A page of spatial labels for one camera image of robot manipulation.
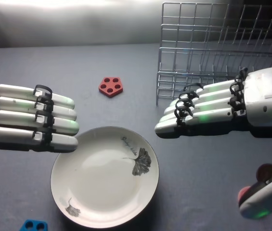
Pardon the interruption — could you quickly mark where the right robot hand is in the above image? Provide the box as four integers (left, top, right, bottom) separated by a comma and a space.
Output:
154, 66, 272, 219

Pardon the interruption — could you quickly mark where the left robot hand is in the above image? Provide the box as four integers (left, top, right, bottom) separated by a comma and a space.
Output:
0, 74, 80, 154

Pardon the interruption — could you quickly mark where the brown round toy cookie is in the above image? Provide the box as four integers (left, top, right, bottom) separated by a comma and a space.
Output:
257, 163, 272, 181

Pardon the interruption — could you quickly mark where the red pentagon block with holes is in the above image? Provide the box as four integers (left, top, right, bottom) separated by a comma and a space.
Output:
98, 77, 124, 99

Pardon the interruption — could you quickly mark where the pink round toy cookie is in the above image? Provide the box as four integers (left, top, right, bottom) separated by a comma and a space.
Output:
237, 186, 253, 205

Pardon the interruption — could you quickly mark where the grey table cloth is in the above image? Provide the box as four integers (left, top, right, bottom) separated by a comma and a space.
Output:
0, 42, 272, 231

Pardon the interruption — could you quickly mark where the blue pentagon block with holes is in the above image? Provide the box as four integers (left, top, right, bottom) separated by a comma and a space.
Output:
20, 219, 48, 231

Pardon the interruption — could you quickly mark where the white backdrop curtain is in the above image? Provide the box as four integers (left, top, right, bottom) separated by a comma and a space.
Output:
0, 0, 272, 50

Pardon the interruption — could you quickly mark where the wire dish rack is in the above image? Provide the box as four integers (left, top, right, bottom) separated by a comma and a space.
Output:
155, 1, 272, 106

